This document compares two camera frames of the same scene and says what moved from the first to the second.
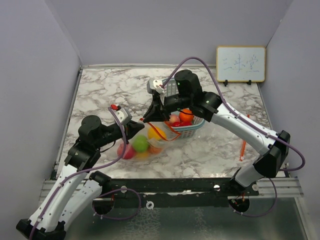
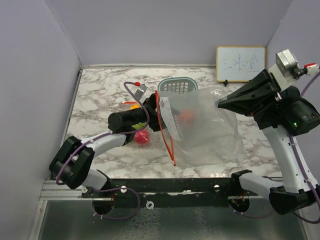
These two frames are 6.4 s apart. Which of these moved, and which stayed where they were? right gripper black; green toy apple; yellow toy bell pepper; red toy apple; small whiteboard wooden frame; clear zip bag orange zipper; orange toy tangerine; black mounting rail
Moved: clear zip bag orange zipper; red toy apple; green toy apple; right gripper black; yellow toy bell pepper
Stayed: black mounting rail; small whiteboard wooden frame; orange toy tangerine
